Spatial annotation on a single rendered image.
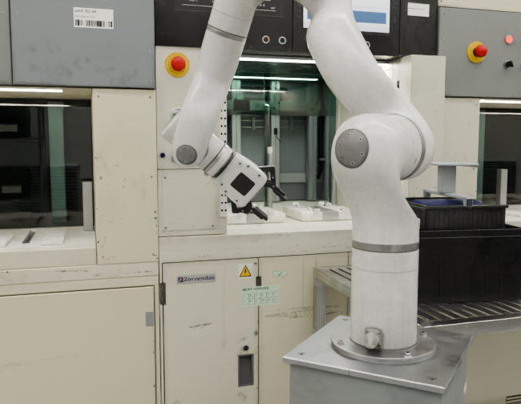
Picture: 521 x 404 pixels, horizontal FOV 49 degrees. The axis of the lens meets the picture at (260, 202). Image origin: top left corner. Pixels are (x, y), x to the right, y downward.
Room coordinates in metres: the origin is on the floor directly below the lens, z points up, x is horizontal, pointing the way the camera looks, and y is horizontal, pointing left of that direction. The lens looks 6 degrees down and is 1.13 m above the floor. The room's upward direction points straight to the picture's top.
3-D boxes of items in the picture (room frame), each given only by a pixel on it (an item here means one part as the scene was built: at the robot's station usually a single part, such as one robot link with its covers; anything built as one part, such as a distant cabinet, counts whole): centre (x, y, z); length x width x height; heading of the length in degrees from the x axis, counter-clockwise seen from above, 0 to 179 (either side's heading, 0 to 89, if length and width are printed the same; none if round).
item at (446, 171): (1.47, -0.47, 0.93); 0.24 x 0.20 x 0.32; 9
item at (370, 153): (1.01, -0.21, 1.07); 0.19 x 0.12 x 0.24; 139
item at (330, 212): (2.07, -0.21, 0.89); 0.22 x 0.21 x 0.04; 17
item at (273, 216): (1.99, 0.05, 0.89); 0.22 x 0.21 x 0.04; 17
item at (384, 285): (1.04, -0.23, 0.85); 0.19 x 0.19 x 0.18
